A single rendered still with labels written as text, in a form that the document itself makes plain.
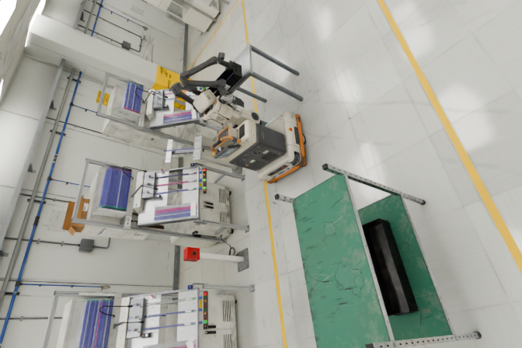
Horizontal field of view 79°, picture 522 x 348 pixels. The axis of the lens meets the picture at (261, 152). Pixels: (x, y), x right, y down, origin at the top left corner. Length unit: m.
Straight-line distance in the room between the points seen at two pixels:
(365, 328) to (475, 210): 1.20
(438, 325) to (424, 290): 0.19
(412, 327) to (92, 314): 2.73
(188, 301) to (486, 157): 2.87
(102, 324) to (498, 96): 3.77
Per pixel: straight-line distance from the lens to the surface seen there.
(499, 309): 2.51
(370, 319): 1.76
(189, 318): 3.57
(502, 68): 2.84
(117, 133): 4.97
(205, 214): 4.25
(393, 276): 2.37
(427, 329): 2.30
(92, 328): 3.66
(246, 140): 3.12
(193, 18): 7.77
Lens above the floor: 2.39
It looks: 34 degrees down
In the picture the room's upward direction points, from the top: 71 degrees counter-clockwise
